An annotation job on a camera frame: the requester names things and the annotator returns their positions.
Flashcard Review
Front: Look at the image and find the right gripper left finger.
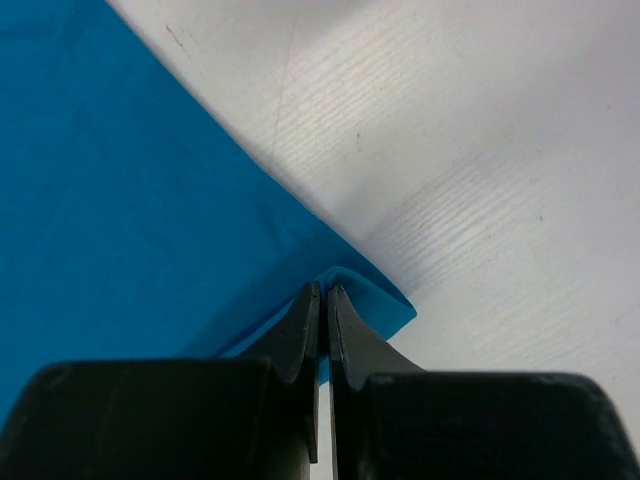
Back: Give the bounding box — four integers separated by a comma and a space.
1, 283, 320, 479

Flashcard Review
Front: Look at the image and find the blue t shirt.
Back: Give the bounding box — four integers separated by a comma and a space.
1, 1, 416, 414

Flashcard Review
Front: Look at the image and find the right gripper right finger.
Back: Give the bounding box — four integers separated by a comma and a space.
327, 287, 639, 479

